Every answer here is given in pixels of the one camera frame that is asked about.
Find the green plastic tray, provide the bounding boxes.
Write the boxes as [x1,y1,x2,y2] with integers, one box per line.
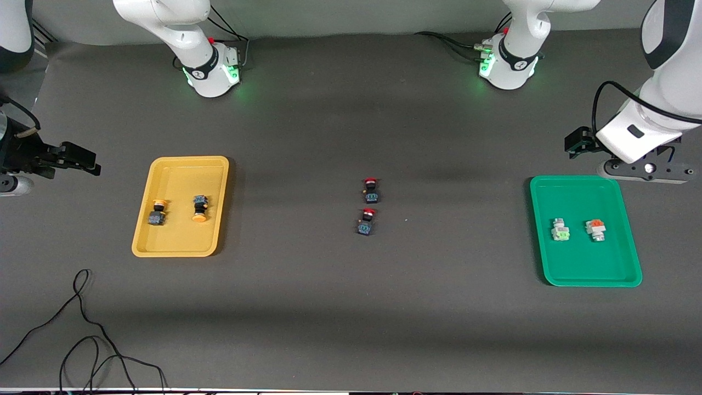
[530,175,643,287]

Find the black arm base cables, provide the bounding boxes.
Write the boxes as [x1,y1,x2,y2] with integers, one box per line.
[207,4,251,71]
[414,11,513,62]

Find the yellow plastic tray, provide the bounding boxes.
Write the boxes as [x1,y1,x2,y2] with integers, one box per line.
[132,156,230,258]

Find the black left arm base cables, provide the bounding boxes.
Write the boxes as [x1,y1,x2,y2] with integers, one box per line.
[414,11,513,62]

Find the thin black loose cable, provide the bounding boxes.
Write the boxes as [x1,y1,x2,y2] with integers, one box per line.
[0,268,168,393]

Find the black right arm base cables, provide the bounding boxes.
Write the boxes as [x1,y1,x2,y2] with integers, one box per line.
[207,4,251,71]

